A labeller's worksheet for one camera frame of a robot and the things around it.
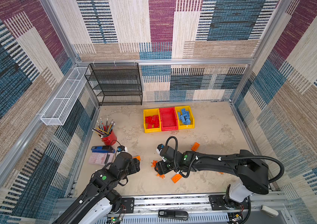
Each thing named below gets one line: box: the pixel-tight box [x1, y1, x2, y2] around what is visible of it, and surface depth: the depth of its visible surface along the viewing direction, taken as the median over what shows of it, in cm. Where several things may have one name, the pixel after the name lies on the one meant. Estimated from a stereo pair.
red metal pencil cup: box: [91, 117, 118, 146], surface depth 93 cm
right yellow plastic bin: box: [174, 105, 195, 130], surface depth 107 cm
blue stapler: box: [91, 145, 116, 154], surface depth 93 cm
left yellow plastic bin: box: [143, 108, 162, 134], surface depth 105 cm
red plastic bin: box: [158, 106, 179, 132], surface depth 105 cm
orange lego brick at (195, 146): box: [190, 141, 200, 152], surface depth 96 cm
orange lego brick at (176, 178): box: [170, 173, 183, 184], surface depth 83 cm
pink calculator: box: [88, 152, 115, 166], surface depth 91 cm
